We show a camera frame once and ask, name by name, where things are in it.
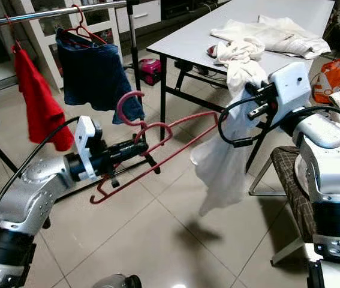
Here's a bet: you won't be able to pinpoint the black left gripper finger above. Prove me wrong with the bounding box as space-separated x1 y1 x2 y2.
115 139 149 154
119 147 149 165

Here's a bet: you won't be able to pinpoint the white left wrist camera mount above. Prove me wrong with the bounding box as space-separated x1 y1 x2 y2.
73 115 104 181

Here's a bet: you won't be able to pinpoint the pink vacuum cleaner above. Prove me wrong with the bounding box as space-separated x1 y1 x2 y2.
138 58 164 86

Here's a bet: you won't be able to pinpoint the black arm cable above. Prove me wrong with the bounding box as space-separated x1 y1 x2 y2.
0 116 84 236
217 95 340 149

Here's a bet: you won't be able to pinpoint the pink plastic hanger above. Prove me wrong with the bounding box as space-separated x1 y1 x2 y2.
90 89 222 205

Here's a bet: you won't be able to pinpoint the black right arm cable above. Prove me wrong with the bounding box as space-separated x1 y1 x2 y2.
217 95 340 149

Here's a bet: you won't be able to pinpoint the thin white T-shirt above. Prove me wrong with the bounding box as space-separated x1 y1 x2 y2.
190 74 270 217

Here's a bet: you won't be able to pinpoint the red thin hanger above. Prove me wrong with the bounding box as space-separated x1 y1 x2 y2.
4 14 28 53
59 4 108 46

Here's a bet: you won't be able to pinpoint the white table black legs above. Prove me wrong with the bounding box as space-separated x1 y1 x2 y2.
145 0 336 130

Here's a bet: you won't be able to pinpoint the white spread garment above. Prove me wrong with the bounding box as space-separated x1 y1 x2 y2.
210 14 332 59

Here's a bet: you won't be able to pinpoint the metal clothes rack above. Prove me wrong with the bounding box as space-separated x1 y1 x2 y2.
0 0 144 194

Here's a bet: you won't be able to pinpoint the red FILA T-shirt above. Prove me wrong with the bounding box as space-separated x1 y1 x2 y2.
11 46 75 152

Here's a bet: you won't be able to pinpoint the blue denim shorts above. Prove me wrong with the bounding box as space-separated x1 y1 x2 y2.
55 26 146 124

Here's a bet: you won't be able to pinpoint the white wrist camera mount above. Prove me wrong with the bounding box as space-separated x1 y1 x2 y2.
268 61 314 124
73 115 104 181

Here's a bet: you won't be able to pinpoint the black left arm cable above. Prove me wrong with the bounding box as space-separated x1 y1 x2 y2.
0 116 84 236

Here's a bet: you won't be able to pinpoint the grey left robot leg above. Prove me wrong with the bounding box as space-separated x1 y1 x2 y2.
92 273 142 288

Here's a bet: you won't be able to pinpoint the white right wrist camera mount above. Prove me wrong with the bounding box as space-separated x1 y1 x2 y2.
268 61 314 124

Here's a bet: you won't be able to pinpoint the white glass-door cabinet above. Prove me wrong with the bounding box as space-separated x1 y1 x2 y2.
8 0 162 91

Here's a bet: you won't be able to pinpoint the orange bag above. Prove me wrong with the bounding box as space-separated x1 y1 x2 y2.
311 56 340 104

